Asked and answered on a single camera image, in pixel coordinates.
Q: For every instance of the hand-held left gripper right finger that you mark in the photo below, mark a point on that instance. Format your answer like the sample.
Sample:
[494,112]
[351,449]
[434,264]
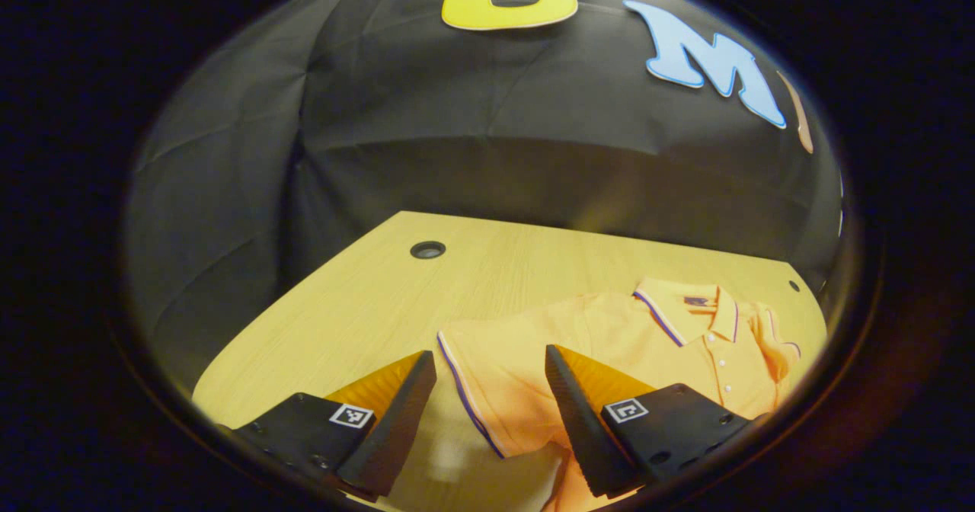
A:
[579,428]

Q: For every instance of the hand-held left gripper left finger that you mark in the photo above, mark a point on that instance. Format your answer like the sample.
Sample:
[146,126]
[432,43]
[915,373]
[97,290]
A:
[392,428]

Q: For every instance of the orange T-shirt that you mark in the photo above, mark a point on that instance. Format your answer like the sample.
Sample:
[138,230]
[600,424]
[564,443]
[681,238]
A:
[594,329]

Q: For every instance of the black backdrop cloth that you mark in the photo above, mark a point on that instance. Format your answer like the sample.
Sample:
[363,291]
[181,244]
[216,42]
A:
[495,139]

